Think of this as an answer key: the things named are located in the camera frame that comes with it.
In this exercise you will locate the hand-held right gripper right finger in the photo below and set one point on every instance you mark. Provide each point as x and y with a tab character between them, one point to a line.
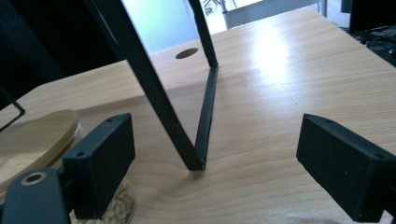
345	171

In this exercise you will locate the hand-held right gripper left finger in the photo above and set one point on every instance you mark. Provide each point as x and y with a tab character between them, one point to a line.
102	161

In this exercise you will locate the black low metal shelf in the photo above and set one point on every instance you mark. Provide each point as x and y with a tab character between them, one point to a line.
149	87

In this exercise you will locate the white desk frame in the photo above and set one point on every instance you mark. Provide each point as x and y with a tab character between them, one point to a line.
267	11

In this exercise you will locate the black curtain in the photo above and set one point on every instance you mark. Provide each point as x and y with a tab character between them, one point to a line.
373	12
46	37

